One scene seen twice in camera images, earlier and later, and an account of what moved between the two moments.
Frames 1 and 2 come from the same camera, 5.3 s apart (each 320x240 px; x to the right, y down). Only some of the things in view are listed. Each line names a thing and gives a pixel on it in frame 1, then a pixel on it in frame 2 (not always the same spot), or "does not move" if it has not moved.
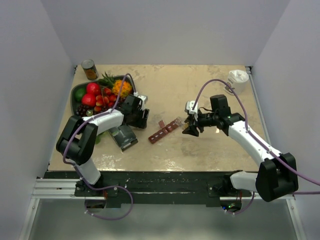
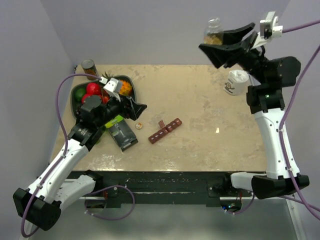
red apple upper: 93,88 does not move
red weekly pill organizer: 166,129 does not move
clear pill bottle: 178,121 -> 213,33
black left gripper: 141,123 -> 135,109
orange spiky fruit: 126,88 does not move
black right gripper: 191,130 -> 232,47
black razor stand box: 123,136 does not move
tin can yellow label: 90,69 does not move
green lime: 79,93 does not move
